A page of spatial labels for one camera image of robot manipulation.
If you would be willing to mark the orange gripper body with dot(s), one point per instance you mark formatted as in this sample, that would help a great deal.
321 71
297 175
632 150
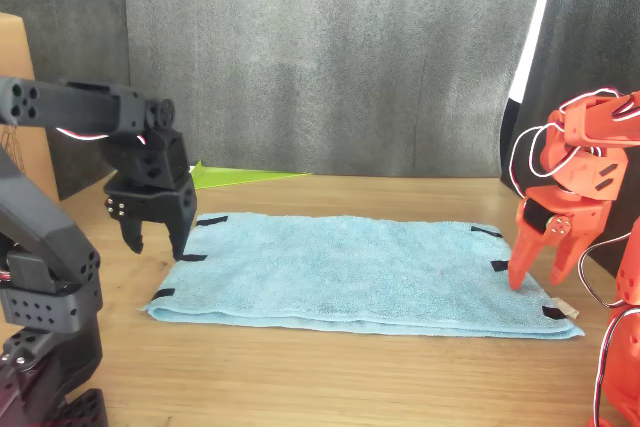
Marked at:
580 212

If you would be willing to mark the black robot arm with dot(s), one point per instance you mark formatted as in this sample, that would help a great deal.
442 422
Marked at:
40 227

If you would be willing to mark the grey felt side panel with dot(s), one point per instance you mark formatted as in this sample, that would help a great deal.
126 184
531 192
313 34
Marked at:
75 22
590 22

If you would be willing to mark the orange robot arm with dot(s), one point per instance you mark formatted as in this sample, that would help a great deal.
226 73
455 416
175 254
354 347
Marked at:
590 122

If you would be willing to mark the black tape strip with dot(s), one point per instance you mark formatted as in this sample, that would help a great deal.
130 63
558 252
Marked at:
196 258
486 232
164 294
499 266
553 312
212 221

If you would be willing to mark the light blue towel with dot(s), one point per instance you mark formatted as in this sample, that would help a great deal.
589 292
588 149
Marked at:
340 272

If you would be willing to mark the green plastic wedge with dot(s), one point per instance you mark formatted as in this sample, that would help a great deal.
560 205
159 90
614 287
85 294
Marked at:
235 177

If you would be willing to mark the brown cardboard box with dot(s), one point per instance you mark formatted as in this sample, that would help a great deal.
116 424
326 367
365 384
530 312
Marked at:
15 57

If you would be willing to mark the wide grey felt panel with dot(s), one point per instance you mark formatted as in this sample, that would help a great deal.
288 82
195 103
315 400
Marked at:
325 57

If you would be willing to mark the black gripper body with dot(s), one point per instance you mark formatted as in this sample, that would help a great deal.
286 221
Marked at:
160 204

